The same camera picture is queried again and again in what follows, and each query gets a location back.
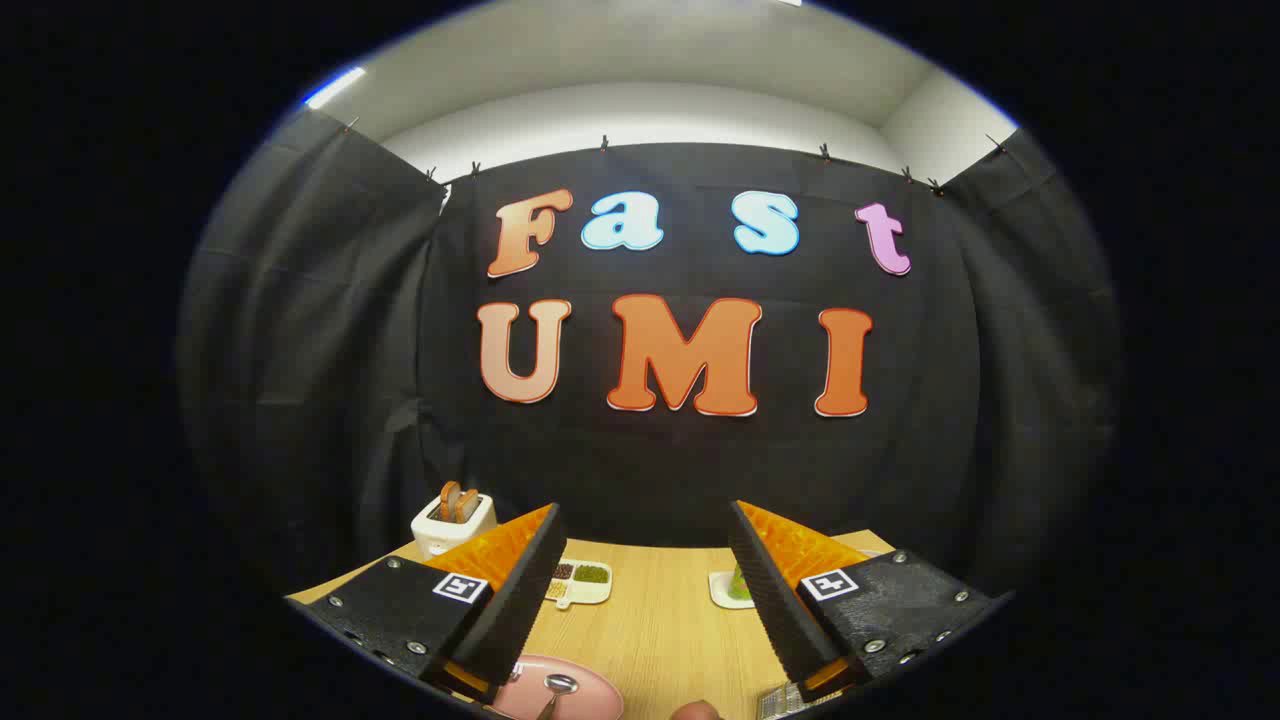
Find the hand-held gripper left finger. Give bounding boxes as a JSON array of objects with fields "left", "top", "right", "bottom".
[{"left": 285, "top": 503, "right": 568, "bottom": 706}]

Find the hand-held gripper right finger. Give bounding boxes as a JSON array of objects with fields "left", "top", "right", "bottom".
[{"left": 727, "top": 500, "right": 1013, "bottom": 703}]

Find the metal spoon wooden handle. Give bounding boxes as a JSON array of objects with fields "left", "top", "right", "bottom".
[{"left": 535, "top": 673, "right": 580, "bottom": 720}]

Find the white square coaster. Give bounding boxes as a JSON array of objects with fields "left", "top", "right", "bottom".
[{"left": 708, "top": 570, "right": 757, "bottom": 610}]

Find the white divided snack dish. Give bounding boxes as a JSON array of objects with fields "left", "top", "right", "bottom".
[{"left": 545, "top": 560, "right": 613, "bottom": 611}]

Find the white toaster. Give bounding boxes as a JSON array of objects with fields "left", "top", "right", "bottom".
[{"left": 411, "top": 492, "right": 497, "bottom": 559}]

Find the pink plate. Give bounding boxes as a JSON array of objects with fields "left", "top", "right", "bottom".
[{"left": 490, "top": 655, "right": 625, "bottom": 720}]

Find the metal wire rack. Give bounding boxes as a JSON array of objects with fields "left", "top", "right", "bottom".
[{"left": 757, "top": 680, "right": 843, "bottom": 720}]

